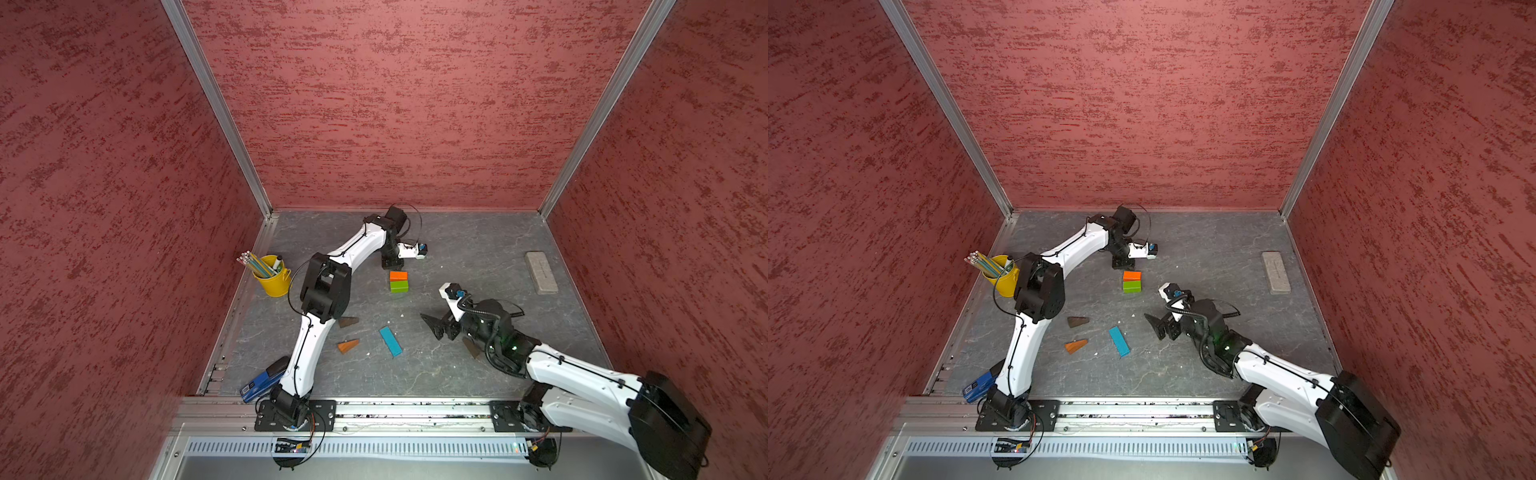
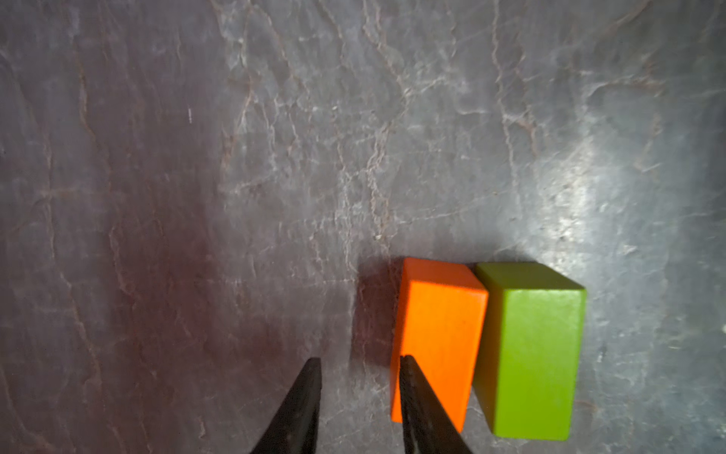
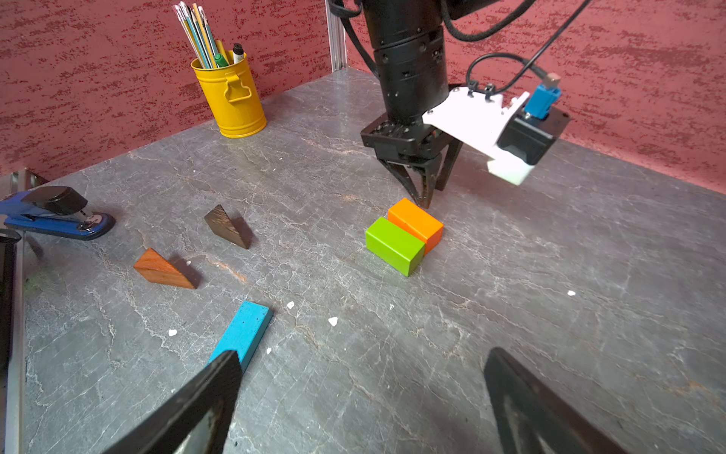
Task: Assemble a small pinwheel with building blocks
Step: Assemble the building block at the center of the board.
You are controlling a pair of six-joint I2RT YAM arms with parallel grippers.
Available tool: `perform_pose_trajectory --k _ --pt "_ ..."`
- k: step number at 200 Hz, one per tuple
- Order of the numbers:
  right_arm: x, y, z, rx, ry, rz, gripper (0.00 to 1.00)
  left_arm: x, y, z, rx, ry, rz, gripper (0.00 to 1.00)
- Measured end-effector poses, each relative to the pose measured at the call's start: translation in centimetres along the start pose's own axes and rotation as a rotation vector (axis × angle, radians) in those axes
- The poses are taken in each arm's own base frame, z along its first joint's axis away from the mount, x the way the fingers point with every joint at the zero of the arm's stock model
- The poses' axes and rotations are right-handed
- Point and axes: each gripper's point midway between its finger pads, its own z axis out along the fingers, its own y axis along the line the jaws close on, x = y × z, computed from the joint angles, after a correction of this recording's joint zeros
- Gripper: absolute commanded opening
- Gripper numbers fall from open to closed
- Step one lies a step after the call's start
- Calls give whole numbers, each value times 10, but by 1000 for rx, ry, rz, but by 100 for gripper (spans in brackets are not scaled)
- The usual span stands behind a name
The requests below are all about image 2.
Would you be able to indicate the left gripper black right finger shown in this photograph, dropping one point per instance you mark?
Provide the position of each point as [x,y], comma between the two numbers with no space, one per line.
[426,425]

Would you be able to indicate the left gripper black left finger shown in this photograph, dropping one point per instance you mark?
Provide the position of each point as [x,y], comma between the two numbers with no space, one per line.
[294,428]

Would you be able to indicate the orange rectangular block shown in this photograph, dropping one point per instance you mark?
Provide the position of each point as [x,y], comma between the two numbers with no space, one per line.
[440,315]

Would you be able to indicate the green rectangular block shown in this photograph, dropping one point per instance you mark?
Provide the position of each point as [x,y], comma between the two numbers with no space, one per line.
[526,374]

